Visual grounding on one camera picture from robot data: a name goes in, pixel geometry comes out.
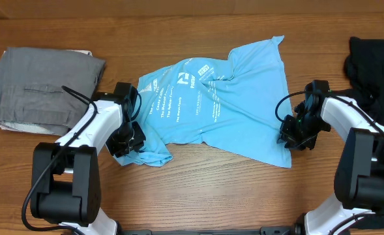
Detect black polo shirt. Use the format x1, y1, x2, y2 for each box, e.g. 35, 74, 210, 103
340, 36, 384, 230

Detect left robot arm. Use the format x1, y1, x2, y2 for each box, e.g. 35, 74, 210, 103
21, 82, 146, 235

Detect folded grey trousers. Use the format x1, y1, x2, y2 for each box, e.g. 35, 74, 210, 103
0, 47, 106, 136

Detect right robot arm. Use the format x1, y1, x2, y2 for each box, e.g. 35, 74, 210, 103
261, 80, 384, 234

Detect light blue printed t-shirt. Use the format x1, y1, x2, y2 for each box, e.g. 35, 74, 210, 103
118, 36, 291, 168

